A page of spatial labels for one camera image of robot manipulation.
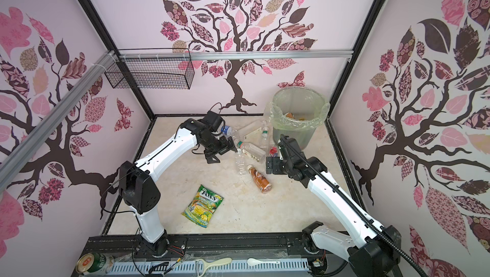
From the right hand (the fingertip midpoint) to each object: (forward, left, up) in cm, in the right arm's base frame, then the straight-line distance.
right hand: (276, 161), depth 79 cm
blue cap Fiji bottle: (+14, -1, -13) cm, 19 cm away
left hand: (+3, +20, -1) cm, 21 cm away
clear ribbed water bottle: (+10, +17, -17) cm, 25 cm away
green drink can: (-34, +65, -6) cm, 74 cm away
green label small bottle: (+24, +3, -17) cm, 30 cm away
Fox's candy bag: (-14, +33, -15) cm, 39 cm away
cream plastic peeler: (-34, +30, -17) cm, 49 cm away
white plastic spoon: (-34, +11, -16) cm, 39 cm away
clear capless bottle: (+30, +13, -15) cm, 36 cm away
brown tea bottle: (-5, +5, -12) cm, 14 cm away
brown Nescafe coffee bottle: (+35, -12, -8) cm, 38 cm away
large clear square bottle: (+14, +8, -16) cm, 22 cm away
